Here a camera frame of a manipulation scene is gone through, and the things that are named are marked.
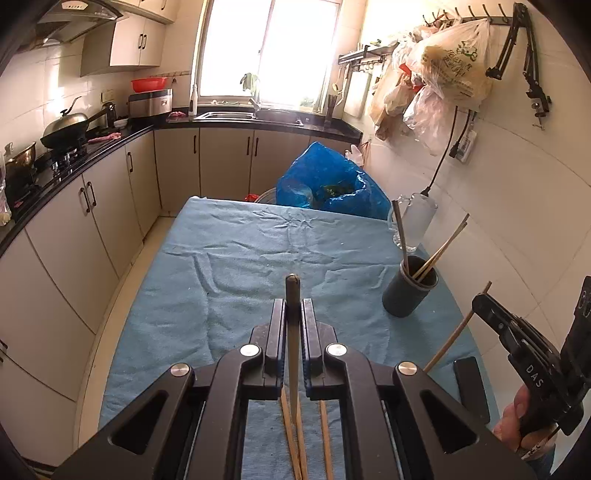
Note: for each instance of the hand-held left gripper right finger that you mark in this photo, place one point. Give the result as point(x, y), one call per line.
point(310, 341)

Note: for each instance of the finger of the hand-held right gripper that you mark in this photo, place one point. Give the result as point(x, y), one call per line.
point(508, 325)

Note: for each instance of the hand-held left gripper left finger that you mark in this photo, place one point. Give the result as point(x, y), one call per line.
point(276, 341)

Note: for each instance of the wooden chopstick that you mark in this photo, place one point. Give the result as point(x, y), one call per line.
point(288, 434)
point(292, 314)
point(445, 242)
point(447, 251)
point(400, 226)
point(302, 452)
point(455, 330)
point(326, 438)

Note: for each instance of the dark perforated utensil holder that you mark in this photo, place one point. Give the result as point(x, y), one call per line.
point(408, 293)

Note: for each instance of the person's right hand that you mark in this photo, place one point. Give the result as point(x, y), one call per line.
point(510, 417)

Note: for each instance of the black smartphone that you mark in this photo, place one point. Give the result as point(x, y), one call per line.
point(471, 390)

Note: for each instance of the blue towel tablecloth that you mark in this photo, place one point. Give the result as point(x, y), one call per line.
point(231, 277)

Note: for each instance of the clear glass pitcher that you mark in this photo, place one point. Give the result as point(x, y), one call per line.
point(420, 217)

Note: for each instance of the blue plastic bag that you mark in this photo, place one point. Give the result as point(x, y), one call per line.
point(323, 180)

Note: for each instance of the white glove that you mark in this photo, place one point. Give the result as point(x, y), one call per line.
point(354, 154)

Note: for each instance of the pale pink plastic bag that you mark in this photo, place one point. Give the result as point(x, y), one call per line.
point(425, 115)

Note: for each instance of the countertop chopstick holder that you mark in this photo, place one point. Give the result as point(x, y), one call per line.
point(331, 113)

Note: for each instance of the steel kitchen sink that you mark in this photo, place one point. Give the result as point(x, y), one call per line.
point(231, 116)

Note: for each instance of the cream base cabinets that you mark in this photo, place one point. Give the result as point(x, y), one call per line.
point(69, 240)

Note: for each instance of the sink faucet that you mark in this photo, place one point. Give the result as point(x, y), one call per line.
point(255, 105)

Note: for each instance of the pink cloth by sink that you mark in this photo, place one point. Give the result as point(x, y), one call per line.
point(176, 115)

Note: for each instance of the white cutting board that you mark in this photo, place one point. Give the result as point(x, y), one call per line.
point(356, 94)

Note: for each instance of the black kitchen countertop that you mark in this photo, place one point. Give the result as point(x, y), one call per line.
point(115, 145)

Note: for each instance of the white bottle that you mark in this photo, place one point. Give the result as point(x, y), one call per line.
point(193, 101)

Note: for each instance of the beige printed plastic bag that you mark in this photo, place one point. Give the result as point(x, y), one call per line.
point(455, 64)

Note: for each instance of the pink cloth by stove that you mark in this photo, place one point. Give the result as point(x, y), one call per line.
point(104, 138)

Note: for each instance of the silver rice cooker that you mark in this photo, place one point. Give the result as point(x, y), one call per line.
point(150, 104)

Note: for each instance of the gas stove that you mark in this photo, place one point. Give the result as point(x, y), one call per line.
point(64, 159)

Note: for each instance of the electric kettle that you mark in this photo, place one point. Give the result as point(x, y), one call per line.
point(109, 115)

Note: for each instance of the red plastic basin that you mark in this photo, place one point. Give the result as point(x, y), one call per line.
point(148, 84)

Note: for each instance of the kitchen window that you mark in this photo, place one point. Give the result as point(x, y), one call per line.
point(268, 46)

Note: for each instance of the black wok with lid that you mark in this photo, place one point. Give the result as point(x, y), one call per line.
point(64, 129)

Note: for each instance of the stainless steel pot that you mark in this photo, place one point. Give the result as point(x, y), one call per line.
point(21, 164)

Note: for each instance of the glass range hood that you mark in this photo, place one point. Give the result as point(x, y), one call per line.
point(78, 14)

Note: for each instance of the white wall socket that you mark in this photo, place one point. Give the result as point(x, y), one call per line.
point(466, 145)

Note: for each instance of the metal wall rack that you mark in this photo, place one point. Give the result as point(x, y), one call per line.
point(364, 55)

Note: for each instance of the wall hook rail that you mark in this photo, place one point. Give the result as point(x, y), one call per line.
point(461, 19)

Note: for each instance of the small cream wall cabinet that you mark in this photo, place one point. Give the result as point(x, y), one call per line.
point(124, 48)

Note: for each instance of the cream upper wall cabinets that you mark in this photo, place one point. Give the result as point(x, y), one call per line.
point(161, 3)

